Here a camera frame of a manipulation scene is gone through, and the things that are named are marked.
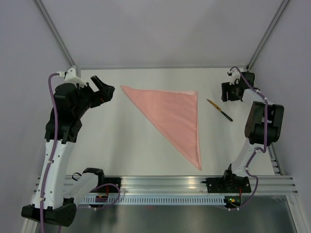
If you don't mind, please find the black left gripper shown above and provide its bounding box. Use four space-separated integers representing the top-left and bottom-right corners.
73 76 115 117

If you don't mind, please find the knife with black handle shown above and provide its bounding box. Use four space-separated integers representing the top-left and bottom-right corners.
206 99 233 122

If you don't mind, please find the pink cloth napkin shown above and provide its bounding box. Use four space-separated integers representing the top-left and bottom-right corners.
122 85 202 170

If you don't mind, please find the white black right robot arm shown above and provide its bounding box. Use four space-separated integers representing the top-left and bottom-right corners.
221 67 284 193

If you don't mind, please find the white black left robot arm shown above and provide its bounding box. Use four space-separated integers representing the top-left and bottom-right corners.
21 76 115 227

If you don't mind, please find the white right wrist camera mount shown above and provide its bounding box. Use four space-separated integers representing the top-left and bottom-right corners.
227 68 241 85

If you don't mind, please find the aluminium right side rail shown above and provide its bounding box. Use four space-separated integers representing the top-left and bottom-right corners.
244 69 284 176

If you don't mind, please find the aluminium rail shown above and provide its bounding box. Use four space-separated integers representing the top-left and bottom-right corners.
244 69 284 176
33 176 298 196

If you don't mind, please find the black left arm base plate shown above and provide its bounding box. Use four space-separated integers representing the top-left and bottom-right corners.
103 177 122 194

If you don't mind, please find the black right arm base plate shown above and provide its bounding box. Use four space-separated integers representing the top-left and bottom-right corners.
201 177 251 194

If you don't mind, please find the aluminium front rail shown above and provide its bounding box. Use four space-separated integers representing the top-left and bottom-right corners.
33 176 298 196

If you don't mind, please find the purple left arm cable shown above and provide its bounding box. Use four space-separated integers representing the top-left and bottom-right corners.
38 72 121 233

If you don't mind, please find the aluminium right corner post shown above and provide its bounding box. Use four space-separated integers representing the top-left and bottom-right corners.
245 0 291 70

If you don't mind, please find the aluminium corner post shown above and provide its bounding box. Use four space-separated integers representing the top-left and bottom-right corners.
245 0 291 70
33 0 76 67

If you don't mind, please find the aluminium left corner post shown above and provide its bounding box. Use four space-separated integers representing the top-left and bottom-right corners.
33 0 76 67

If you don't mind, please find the white slotted cable duct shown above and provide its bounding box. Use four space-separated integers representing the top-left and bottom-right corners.
81 195 225 206

